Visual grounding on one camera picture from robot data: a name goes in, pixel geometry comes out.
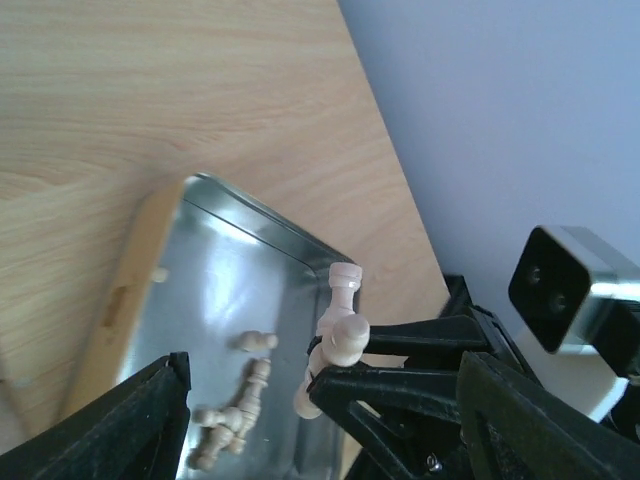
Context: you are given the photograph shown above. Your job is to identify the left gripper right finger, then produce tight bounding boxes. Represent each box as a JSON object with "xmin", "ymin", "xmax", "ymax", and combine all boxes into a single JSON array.
[{"xmin": 457, "ymin": 352, "xmax": 639, "ymax": 479}]

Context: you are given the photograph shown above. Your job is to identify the gold tin with light pieces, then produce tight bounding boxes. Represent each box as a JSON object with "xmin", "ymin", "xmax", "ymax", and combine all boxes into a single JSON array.
[{"xmin": 62, "ymin": 174, "xmax": 362, "ymax": 479}]

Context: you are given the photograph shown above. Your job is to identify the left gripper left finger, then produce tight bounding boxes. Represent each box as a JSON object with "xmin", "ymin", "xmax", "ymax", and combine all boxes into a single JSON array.
[{"xmin": 1, "ymin": 352, "xmax": 191, "ymax": 479}]

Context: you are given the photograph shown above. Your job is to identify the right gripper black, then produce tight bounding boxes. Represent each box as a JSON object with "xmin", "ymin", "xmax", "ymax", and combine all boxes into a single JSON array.
[{"xmin": 308, "ymin": 314, "xmax": 640, "ymax": 480}]

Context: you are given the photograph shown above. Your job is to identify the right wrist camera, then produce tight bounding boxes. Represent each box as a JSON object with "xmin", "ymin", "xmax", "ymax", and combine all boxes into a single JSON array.
[{"xmin": 508, "ymin": 225, "xmax": 639, "ymax": 354}]

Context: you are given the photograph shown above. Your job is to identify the light chess piece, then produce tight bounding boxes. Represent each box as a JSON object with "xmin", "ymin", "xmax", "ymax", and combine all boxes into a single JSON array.
[{"xmin": 293, "ymin": 262, "xmax": 370, "ymax": 419}]

